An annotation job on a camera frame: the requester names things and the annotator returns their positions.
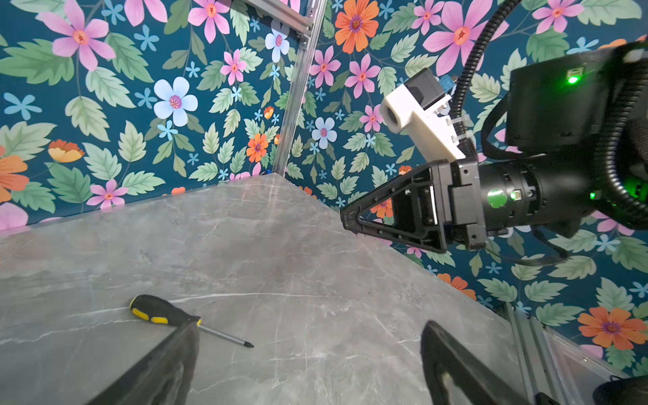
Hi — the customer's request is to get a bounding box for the black corrugated cable conduit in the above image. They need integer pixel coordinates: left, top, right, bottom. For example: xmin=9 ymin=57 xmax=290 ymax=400
xmin=450 ymin=0 xmax=522 ymax=158

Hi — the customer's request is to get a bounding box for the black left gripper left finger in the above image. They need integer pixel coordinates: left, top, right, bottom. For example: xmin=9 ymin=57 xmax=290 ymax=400
xmin=89 ymin=322 xmax=199 ymax=405

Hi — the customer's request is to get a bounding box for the aluminium corner frame post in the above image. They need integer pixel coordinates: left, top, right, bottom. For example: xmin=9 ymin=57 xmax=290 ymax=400
xmin=273 ymin=1 xmax=327 ymax=177

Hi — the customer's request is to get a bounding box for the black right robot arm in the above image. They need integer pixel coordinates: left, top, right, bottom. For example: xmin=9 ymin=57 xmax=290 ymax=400
xmin=341 ymin=42 xmax=647 ymax=404

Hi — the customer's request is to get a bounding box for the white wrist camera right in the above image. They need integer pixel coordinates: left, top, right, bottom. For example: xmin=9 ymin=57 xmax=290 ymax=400
xmin=380 ymin=69 xmax=466 ymax=162

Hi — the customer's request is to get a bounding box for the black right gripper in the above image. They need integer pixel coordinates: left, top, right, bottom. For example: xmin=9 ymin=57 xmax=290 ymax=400
xmin=340 ymin=158 xmax=487 ymax=253

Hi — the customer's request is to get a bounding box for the black yellow screwdriver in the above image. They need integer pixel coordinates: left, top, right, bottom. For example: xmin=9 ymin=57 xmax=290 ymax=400
xmin=129 ymin=295 xmax=254 ymax=349

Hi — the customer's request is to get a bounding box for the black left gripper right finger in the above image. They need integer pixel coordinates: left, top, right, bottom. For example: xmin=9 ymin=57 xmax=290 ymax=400
xmin=420 ymin=321 xmax=529 ymax=404

